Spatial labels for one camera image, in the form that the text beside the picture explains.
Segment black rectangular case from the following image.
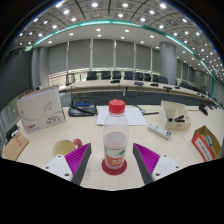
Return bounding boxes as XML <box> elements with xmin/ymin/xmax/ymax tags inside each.
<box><xmin>4</xmin><ymin>123</ymin><xmax>20</xmax><ymax>138</ymax></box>

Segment row of black office chairs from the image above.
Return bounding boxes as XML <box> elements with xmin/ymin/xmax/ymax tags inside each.
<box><xmin>65</xmin><ymin>70</ymin><xmax>169</xmax><ymax>84</ymax></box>

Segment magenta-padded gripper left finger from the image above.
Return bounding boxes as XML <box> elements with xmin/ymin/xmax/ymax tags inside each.
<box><xmin>42</xmin><ymin>142</ymin><xmax>93</xmax><ymax>186</ymax></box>

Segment black desk console with cable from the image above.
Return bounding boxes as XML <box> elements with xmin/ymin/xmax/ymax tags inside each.
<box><xmin>68</xmin><ymin>97</ymin><xmax>98</xmax><ymax>118</ymax></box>

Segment black desk microphone base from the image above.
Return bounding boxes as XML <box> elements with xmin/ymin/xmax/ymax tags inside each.
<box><xmin>198</xmin><ymin>103</ymin><xmax>209</xmax><ymax>117</ymax></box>

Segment black binder clips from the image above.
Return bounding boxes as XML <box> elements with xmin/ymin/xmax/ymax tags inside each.
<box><xmin>167</xmin><ymin>114</ymin><xmax>186</xmax><ymax>123</ymax></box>

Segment group of round ceiling lights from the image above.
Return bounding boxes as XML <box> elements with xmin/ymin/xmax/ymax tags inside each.
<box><xmin>13</xmin><ymin>0</ymin><xmax>224</xmax><ymax>79</ymax></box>

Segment white remote control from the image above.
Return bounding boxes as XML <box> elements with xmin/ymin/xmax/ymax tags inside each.
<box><xmin>147</xmin><ymin>123</ymin><xmax>173</xmax><ymax>140</ymax></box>

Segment black pen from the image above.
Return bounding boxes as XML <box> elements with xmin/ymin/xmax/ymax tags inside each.
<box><xmin>139</xmin><ymin>108</ymin><xmax>160</xmax><ymax>116</ymax></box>

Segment brown paper envelope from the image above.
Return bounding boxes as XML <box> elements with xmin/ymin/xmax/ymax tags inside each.
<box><xmin>2</xmin><ymin>131</ymin><xmax>30</xmax><ymax>162</ymax></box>

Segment group of black table microphones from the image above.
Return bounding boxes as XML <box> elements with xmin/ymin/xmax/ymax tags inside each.
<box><xmin>109</xmin><ymin>78</ymin><xmax>174</xmax><ymax>92</ymax></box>

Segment flat round red coaster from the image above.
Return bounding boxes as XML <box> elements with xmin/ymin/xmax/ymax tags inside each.
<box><xmin>101</xmin><ymin>158</ymin><xmax>128</xmax><ymax>176</ymax></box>

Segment clear red-capped water bottle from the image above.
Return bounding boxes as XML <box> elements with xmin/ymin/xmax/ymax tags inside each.
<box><xmin>102</xmin><ymin>99</ymin><xmax>130</xmax><ymax>171</ymax></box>

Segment white desk organizer box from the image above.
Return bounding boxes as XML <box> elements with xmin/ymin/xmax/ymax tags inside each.
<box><xmin>158</xmin><ymin>100</ymin><xmax>192</xmax><ymax>132</ymax></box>

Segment red floral ceramic mug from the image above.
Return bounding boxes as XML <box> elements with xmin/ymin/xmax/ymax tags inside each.
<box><xmin>51</xmin><ymin>138</ymin><xmax>84</xmax><ymax>158</ymax></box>

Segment white paper ream box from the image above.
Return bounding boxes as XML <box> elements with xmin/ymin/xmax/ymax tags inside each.
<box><xmin>15</xmin><ymin>85</ymin><xmax>67</xmax><ymax>135</ymax></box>

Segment white paper sheet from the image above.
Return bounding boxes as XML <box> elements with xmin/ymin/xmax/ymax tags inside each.
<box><xmin>96</xmin><ymin>106</ymin><xmax>148</xmax><ymax>127</ymax></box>

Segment open cardboard box red side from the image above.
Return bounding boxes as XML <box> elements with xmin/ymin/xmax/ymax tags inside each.
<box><xmin>191</xmin><ymin>125</ymin><xmax>222</xmax><ymax>163</ymax></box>

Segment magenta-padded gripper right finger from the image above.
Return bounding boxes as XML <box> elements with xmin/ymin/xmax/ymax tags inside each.
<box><xmin>132</xmin><ymin>142</ymin><xmax>184</xmax><ymax>186</ymax></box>

